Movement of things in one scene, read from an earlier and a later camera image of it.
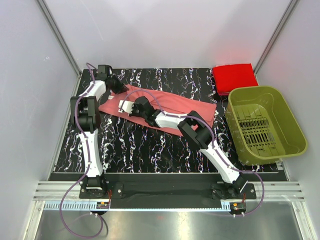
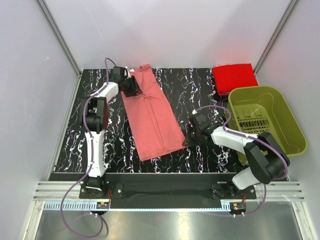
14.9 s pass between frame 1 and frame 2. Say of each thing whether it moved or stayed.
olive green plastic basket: stayed
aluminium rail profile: stayed
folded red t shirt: stayed
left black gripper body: moved
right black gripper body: moved
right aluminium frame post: stayed
